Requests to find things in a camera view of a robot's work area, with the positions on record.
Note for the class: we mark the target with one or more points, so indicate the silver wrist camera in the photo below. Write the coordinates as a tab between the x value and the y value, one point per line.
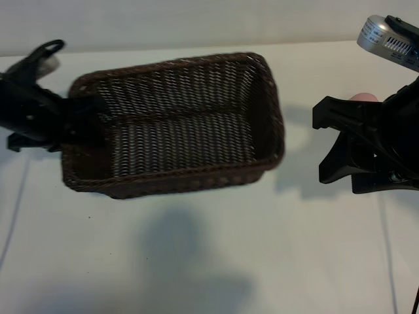
376	36
49	64

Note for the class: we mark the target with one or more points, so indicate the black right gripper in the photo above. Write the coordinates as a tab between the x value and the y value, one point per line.
402	131

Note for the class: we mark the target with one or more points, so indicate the black camera bracket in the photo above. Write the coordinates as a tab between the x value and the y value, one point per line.
404	27
24	70

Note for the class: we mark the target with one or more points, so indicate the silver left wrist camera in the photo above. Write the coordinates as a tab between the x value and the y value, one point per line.
49	64

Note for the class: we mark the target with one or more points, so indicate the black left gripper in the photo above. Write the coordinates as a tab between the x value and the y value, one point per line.
29	111

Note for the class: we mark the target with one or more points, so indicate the dark brown wicker basket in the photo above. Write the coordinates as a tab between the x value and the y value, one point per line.
183	137

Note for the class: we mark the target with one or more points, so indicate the black left camera bracket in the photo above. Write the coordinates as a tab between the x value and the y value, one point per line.
24	70

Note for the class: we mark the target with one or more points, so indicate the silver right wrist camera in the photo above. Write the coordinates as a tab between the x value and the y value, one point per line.
376	36

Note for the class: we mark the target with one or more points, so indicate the pink peach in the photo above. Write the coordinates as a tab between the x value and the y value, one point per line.
361	97

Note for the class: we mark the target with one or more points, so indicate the black right camera bracket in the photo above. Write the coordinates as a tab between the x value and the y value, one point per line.
404	27

